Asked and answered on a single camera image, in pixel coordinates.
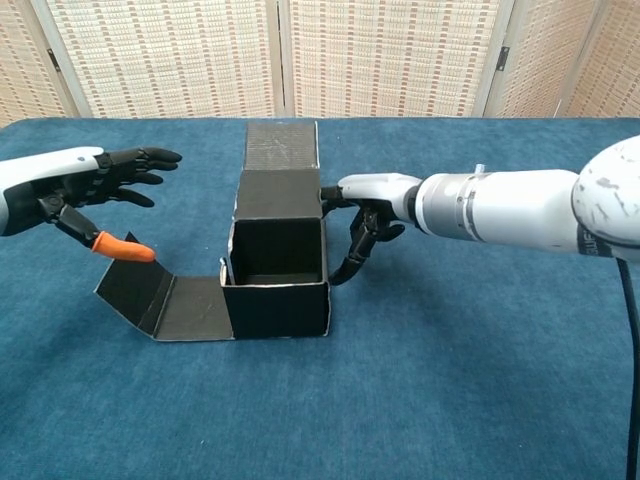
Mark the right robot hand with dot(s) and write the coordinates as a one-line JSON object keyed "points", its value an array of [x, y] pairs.
{"points": [[380, 187]]}

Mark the left robot hand orange thumb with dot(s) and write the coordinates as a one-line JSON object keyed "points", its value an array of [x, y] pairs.
{"points": [[45, 175]]}

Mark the black foldable cardboard box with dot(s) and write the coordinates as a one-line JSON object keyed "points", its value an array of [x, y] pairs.
{"points": [[275, 305]]}

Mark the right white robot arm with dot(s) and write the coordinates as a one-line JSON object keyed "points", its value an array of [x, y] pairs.
{"points": [[525, 205]]}

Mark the black screen hinge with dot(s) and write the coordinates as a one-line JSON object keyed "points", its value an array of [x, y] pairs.
{"points": [[53, 59], [503, 57]]}

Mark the woven bamboo screen panel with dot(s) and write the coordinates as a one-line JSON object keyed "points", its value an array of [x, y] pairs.
{"points": [[165, 55], [540, 55], [390, 55], [20, 60], [610, 60]]}

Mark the blue felt table cover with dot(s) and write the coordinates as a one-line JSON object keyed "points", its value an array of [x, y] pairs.
{"points": [[350, 400]]}

